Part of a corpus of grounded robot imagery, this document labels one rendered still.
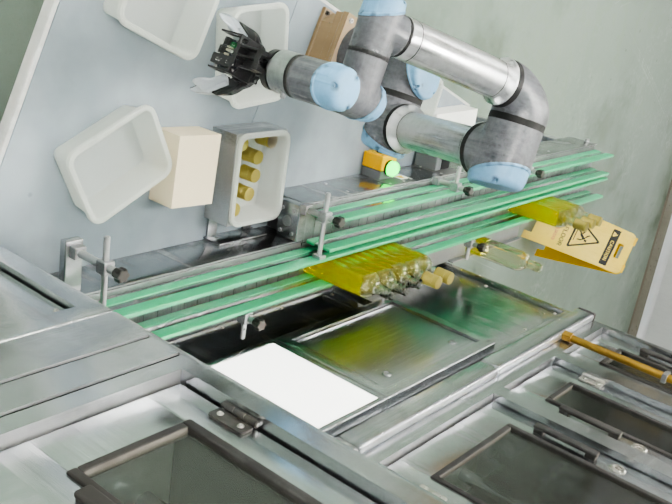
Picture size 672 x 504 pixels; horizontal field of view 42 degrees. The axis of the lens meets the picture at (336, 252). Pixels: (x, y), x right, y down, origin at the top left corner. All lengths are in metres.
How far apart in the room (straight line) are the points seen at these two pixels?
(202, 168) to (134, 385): 0.90
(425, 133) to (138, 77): 0.62
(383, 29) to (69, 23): 0.60
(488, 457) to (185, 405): 0.90
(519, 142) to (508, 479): 0.67
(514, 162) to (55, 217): 0.92
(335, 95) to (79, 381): 0.61
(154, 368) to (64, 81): 0.76
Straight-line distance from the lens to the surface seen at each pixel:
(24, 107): 1.75
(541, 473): 1.89
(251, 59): 1.54
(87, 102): 1.82
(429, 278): 2.25
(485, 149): 1.78
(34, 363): 1.19
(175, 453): 1.06
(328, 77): 1.44
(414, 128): 2.00
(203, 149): 1.95
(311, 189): 2.31
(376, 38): 1.54
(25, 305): 1.37
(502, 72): 1.73
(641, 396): 2.31
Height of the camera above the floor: 2.18
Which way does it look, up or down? 34 degrees down
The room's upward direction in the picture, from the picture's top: 113 degrees clockwise
